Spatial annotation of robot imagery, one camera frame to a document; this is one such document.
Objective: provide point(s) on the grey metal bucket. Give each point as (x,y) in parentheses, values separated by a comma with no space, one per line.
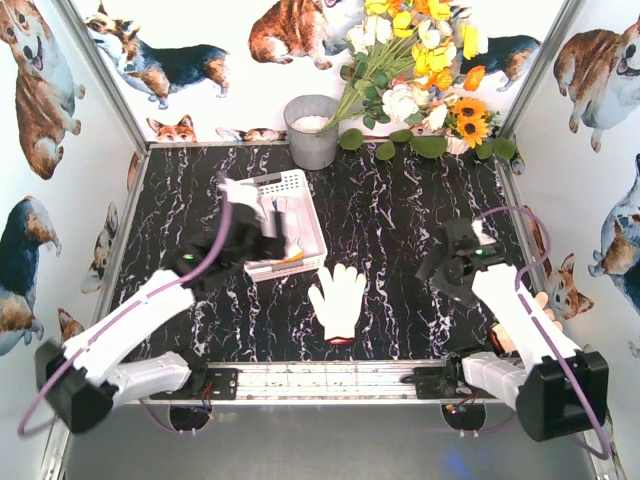
(312,140)

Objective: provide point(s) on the white plastic storage basket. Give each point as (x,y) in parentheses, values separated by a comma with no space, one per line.
(288,192)

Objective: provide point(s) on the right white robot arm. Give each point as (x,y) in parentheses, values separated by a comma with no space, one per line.
(558,390)

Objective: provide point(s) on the sunflower pot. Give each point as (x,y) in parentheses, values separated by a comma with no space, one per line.
(468,124)

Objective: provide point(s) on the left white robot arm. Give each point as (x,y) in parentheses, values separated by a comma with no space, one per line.
(86,377)

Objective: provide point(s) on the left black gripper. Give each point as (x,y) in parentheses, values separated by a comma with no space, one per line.
(265,238)

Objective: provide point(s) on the front aluminium rail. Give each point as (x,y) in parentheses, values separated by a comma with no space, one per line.
(323,382)

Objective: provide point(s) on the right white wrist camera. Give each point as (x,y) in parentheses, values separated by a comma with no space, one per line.
(481,232)

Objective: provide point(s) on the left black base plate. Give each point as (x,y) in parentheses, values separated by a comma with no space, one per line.
(216,384)

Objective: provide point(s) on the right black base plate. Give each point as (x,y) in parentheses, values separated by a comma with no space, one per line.
(432,383)

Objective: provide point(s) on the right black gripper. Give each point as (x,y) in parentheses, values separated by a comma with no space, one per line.
(437,272)

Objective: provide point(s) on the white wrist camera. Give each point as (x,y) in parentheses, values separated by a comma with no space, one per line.
(242,194)
(481,232)

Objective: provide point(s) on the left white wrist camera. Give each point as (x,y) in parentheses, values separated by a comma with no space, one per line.
(242,194)

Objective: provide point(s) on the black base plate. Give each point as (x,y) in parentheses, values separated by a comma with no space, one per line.
(432,383)
(216,384)

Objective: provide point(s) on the artificial flower bouquet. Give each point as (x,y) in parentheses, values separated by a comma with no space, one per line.
(402,55)

